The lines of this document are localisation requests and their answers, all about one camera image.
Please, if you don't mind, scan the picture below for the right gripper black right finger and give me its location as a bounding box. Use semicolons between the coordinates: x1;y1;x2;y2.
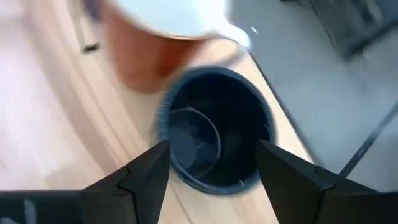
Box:
258;139;379;224

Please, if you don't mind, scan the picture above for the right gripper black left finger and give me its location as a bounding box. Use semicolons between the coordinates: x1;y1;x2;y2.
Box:
83;139;170;224

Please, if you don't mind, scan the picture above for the small dark blue speckled mug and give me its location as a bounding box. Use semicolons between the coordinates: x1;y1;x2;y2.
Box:
157;65;277;197

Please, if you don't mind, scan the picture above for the orange mug white inside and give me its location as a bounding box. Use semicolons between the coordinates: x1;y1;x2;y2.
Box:
99;0;252;94

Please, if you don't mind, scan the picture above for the wooden shelf black frame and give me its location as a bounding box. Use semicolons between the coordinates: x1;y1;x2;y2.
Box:
71;0;315;224

